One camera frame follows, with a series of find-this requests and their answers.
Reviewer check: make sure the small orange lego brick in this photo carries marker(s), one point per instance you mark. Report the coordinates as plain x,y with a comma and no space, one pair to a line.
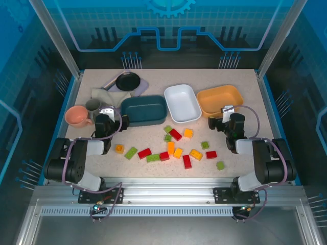
119,148
188,133

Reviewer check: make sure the long green lego brick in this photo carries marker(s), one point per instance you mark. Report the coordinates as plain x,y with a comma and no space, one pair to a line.
130,153
153,158

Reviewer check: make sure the long red lego brick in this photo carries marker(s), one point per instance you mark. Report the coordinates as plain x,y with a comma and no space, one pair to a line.
187,161
144,153
175,134

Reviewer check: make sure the long yellow lego brick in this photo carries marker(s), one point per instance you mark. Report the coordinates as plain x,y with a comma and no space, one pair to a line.
196,154

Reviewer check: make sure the small yellow lego brick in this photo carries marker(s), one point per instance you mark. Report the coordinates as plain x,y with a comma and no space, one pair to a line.
178,152

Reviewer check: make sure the long orange lego brick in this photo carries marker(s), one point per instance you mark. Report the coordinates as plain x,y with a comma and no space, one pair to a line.
170,147

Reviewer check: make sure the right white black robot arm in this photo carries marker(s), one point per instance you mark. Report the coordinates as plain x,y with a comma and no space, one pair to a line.
270,166

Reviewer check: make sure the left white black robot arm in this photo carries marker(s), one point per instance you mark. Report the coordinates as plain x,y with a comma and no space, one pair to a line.
94,147

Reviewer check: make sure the dark blue rectangular container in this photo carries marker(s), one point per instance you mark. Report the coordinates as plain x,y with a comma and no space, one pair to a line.
143,109

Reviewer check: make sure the orange rectangular container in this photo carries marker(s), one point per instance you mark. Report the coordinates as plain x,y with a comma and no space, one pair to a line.
219,98

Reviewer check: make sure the beige folded cloth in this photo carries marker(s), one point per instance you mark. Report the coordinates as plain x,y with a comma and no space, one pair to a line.
112,98

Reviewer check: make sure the gray cup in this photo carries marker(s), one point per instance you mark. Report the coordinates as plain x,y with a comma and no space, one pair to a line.
92,104

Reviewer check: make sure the pink ceramic mug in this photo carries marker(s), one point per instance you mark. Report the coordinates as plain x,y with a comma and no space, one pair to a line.
76,116

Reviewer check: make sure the white rectangular container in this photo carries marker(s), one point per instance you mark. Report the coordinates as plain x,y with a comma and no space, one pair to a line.
182,104

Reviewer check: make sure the lavender plastic tray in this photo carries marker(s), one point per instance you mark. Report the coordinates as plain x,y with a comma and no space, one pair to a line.
143,86

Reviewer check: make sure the black round pan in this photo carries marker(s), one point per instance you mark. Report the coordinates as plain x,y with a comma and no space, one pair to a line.
127,81

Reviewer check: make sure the wooden stick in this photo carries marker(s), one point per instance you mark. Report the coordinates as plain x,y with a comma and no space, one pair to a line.
112,81

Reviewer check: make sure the small controller board with LED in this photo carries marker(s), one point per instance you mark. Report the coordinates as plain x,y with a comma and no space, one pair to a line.
246,209
97,208

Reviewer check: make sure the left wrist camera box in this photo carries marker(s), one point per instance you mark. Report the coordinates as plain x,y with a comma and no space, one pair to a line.
106,111

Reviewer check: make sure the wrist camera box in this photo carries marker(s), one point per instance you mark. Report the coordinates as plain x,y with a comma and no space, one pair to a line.
227,110
106,111

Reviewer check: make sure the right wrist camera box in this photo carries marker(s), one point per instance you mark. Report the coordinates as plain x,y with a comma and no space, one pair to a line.
227,110

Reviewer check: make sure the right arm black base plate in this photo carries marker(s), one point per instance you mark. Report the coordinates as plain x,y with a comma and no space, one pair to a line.
221,195

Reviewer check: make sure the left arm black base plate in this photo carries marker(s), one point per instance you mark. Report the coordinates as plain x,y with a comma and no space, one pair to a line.
84,197

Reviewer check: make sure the aluminium front rail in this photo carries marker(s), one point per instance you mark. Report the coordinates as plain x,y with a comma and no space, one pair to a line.
166,191

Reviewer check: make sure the aluminium frame post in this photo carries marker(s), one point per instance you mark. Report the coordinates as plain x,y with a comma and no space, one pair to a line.
58,43
278,43

